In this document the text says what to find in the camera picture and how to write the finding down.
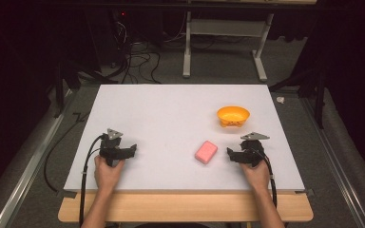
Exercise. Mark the white metal desk frame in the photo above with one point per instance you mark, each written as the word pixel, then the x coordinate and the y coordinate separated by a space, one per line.
pixel 225 28

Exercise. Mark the orange plastic bowl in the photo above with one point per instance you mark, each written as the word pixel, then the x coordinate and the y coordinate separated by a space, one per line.
pixel 233 115

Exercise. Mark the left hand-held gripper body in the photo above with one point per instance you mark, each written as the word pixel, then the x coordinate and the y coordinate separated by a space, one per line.
pixel 111 151

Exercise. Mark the person's right hand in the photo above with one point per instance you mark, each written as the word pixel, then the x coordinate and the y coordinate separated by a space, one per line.
pixel 257 177

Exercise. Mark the black metal stand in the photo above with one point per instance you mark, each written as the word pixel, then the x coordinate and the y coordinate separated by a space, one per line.
pixel 317 91
pixel 64 85

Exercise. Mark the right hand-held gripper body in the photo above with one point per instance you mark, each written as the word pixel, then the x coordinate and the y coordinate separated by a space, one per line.
pixel 252 152

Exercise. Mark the pink soap bar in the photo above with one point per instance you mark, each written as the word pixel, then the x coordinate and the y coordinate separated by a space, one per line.
pixel 206 152

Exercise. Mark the grey corner clip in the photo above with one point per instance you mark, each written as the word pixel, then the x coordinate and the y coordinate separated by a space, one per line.
pixel 66 193

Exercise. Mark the dark computer tower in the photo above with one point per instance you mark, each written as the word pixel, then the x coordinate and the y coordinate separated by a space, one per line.
pixel 114 28

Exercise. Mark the person's left hand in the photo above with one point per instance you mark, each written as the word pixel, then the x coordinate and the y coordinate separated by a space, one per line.
pixel 107 175

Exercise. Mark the aluminium floor rail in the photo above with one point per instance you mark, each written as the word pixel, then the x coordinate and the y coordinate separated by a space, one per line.
pixel 339 164
pixel 28 171

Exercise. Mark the small white crumpled scrap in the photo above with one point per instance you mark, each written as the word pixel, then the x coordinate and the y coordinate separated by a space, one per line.
pixel 280 100

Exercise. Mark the wooden table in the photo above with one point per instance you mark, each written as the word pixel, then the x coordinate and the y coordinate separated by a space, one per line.
pixel 183 207

